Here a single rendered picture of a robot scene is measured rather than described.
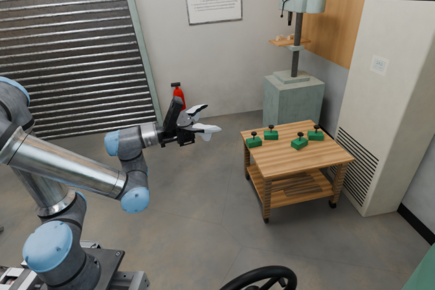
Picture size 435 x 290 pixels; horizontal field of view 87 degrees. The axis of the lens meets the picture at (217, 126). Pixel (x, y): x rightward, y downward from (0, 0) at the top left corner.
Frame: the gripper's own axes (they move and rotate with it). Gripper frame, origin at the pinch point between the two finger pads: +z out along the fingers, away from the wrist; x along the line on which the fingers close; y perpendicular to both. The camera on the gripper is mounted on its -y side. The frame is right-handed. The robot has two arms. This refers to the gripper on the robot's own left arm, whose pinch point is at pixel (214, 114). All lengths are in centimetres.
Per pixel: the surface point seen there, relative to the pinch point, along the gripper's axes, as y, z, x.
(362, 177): 95, 115, -8
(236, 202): 131, 29, -44
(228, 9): 15, 88, -211
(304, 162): 74, 70, -22
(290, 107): 89, 112, -100
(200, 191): 134, 3, -68
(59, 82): 79, -120, -239
